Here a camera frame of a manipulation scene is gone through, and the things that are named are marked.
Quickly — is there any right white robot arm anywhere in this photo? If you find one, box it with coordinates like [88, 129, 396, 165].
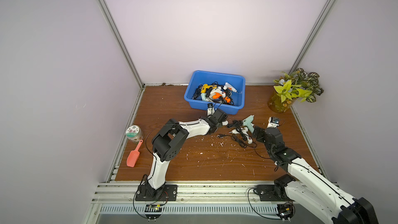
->
[252, 126, 378, 224]

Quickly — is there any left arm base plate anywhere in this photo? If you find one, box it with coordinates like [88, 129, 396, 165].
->
[134, 184, 178, 202]

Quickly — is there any pink plastic scoop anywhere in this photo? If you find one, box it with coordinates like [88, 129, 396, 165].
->
[126, 140, 144, 168]

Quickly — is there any blue plastic storage box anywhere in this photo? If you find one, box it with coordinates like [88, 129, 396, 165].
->
[184, 71, 246, 115]

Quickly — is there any potted green plant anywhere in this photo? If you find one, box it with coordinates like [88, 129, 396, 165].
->
[267, 68, 324, 113]

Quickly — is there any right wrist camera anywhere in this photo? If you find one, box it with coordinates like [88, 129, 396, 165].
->
[267, 117, 280, 128]

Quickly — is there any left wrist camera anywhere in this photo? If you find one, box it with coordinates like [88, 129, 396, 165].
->
[206, 103, 215, 116]

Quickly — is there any yellow glue gun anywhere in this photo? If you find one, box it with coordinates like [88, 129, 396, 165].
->
[201, 84, 218, 94]

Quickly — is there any small white red glue gun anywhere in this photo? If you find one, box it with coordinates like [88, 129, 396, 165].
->
[230, 127, 253, 144]

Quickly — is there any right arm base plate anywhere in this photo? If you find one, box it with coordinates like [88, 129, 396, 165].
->
[254, 185, 292, 202]

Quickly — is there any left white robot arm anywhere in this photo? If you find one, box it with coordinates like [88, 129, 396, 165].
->
[144, 109, 228, 197]

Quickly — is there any glass jar floral lid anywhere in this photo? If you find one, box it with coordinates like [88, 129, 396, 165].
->
[125, 125, 143, 143]

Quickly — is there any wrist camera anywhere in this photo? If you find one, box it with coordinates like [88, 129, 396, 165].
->
[206, 103, 215, 116]
[267, 117, 280, 128]

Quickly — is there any mint glue gun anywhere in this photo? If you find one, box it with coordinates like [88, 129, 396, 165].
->
[201, 93, 210, 102]
[243, 115, 255, 133]

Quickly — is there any white glue gun red switch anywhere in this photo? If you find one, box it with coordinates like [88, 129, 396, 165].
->
[206, 87, 227, 102]

